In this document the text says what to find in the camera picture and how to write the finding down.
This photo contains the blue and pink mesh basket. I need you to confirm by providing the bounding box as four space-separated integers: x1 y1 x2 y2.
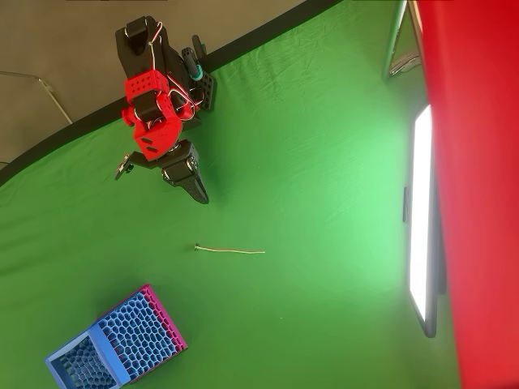
44 283 188 389

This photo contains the green cloth with black border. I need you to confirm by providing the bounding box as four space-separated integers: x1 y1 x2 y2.
0 0 463 389

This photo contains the thin white stick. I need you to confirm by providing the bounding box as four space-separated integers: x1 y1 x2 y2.
194 242 267 255

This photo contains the thin grey cable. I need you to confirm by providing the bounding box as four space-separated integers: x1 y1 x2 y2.
0 71 73 125

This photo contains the black monitor screen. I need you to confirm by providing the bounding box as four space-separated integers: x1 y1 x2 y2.
402 104 447 340

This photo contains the chrome tube stand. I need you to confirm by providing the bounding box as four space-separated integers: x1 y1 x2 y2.
382 0 425 80

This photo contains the black clamp with teal ring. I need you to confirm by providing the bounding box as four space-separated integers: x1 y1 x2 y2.
181 34 208 81

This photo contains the large red cover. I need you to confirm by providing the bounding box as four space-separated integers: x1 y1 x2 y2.
413 0 519 389

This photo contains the small camera circuit board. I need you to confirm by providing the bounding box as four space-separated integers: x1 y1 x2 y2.
114 153 133 182

